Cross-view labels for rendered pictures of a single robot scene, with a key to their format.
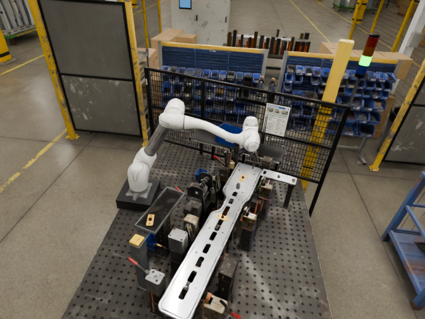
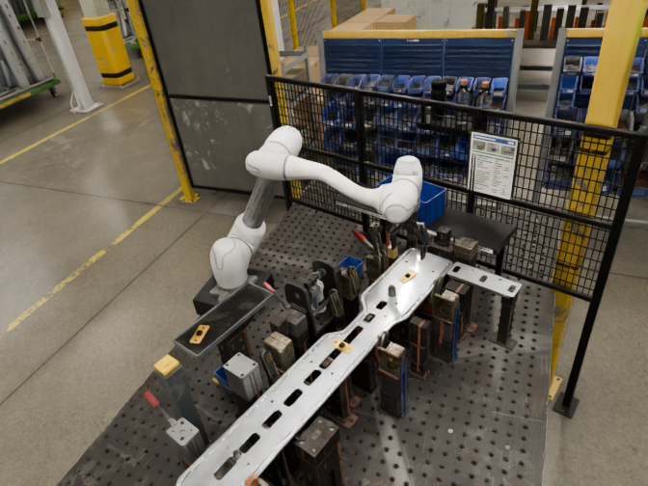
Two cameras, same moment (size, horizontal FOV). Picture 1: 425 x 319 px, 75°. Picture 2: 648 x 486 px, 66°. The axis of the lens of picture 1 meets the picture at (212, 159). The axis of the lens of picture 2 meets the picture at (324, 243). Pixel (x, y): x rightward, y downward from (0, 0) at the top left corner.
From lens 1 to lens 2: 0.56 m
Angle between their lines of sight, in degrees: 18
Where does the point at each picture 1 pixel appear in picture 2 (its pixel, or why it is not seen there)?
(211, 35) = (453, 13)
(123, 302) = (158, 470)
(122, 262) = not seen: hidden behind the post
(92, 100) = (214, 137)
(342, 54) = (621, 20)
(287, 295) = not seen: outside the picture
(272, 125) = (486, 176)
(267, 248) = (439, 418)
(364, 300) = not seen: outside the picture
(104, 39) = (227, 35)
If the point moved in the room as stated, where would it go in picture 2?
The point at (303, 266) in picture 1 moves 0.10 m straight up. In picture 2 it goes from (503, 465) to (506, 448)
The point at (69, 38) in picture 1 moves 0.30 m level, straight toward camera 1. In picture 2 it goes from (178, 38) to (175, 46)
